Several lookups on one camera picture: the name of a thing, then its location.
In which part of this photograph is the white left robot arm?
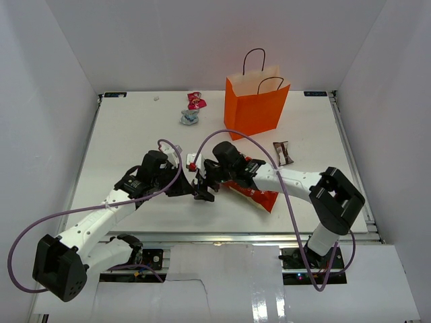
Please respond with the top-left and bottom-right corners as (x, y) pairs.
(32, 146), (193, 302)

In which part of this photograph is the large red chips bag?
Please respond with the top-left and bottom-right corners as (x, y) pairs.
(228, 156), (279, 215)

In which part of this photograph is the aluminium front table rail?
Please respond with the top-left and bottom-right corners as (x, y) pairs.
(40, 231), (381, 280)

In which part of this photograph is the red candy wrapper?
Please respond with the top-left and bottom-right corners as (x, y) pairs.
(187, 92), (207, 110)

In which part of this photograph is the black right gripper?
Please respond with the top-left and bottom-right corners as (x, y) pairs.
(194, 160), (235, 202)

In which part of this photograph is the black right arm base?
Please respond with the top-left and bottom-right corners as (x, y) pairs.
(279, 247), (345, 273)

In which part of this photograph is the white front cover board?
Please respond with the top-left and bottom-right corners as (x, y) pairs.
(34, 244), (420, 322)

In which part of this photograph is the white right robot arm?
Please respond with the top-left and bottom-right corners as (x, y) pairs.
(186, 141), (365, 268)

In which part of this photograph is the orange paper bag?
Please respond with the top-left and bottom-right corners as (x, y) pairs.
(224, 48), (290, 136)

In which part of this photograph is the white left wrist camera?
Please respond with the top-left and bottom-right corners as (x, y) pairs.
(160, 143), (182, 168)

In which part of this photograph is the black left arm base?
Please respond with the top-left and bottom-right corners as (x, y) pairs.
(110, 249), (164, 271)

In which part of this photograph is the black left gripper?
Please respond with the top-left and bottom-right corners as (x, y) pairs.
(152, 164), (195, 197)

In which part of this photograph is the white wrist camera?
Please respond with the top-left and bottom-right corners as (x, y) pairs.
(186, 153), (204, 172)
(160, 143), (182, 168)

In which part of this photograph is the brown chocolate snack packet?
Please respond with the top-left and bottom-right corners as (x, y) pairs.
(273, 141), (294, 166)

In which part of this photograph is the silver blue candy wrapper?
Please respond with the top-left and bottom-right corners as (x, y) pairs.
(180, 110), (199, 126)

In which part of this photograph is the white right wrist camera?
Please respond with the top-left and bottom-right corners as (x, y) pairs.
(186, 153), (204, 172)

